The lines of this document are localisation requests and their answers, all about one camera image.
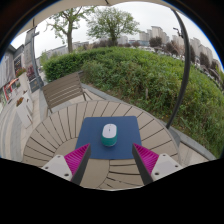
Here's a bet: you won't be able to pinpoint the brown slatted outdoor chair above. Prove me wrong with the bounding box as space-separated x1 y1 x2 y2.
40 71 93 113

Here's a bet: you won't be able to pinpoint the white and green computer mouse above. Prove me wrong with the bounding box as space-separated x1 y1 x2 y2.
101 123 119 148

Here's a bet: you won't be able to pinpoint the grey shopfront building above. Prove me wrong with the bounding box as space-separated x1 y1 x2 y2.
0 44 26 108

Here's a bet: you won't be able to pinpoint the tall grey sign pillar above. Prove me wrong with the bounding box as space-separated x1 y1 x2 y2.
23 27 45 94

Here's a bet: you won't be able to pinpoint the white box flower planter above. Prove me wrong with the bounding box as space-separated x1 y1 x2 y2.
15 96 34 130

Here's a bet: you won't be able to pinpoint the leaning thin-crowned tree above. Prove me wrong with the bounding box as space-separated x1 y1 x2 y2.
46 5 96 55

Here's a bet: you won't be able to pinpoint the tall white flower planter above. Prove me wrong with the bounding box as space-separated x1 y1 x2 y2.
14 67 30 90

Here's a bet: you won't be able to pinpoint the distant high-rise buildings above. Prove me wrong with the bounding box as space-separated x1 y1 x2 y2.
116 25 224 88

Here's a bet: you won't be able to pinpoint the round-crowned green tree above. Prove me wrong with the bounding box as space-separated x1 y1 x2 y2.
86 6 141 47

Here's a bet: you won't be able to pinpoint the beige umbrella canopy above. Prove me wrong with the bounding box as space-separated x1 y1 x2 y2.
19 0 176 33

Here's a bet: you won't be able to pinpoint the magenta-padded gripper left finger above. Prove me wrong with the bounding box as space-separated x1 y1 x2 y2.
42 143 93 186

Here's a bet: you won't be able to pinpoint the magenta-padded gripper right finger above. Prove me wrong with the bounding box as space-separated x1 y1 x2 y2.
131 143 184 186

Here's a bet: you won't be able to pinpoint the dark curved umbrella pole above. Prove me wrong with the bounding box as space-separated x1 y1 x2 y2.
165 8 191 131

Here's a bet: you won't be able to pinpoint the blue rectangular mouse pad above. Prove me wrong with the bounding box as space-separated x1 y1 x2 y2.
75 115 143 161

